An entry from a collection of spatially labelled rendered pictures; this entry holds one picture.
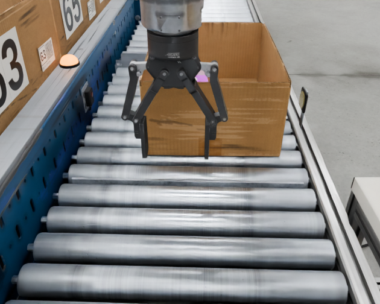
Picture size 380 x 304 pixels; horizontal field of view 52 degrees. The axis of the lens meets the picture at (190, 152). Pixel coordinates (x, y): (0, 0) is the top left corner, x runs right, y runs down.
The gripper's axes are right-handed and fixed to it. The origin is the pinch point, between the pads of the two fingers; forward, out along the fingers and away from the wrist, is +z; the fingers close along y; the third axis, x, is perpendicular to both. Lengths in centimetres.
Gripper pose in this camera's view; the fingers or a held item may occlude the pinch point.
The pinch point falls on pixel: (175, 144)
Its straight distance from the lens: 67.7
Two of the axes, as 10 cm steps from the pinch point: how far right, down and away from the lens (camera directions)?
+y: 10.0, 0.2, -0.3
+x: 0.4, -5.7, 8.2
